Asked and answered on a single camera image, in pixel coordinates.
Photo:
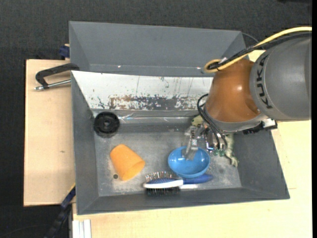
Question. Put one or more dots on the green toy lizard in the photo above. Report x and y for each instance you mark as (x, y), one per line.
(231, 151)

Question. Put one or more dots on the blue and white hairbrush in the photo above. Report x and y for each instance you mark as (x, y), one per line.
(163, 182)

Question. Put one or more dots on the blue plastic bowl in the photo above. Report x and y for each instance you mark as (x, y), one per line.
(190, 168)

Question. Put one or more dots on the orange plastic cup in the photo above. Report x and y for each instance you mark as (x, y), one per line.
(126, 162)

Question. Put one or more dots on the pale wood board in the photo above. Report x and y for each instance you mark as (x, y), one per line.
(49, 133)

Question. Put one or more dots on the grey metal bin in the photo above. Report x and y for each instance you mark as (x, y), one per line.
(153, 46)

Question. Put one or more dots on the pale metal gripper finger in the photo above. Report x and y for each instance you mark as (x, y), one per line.
(193, 149)
(185, 151)

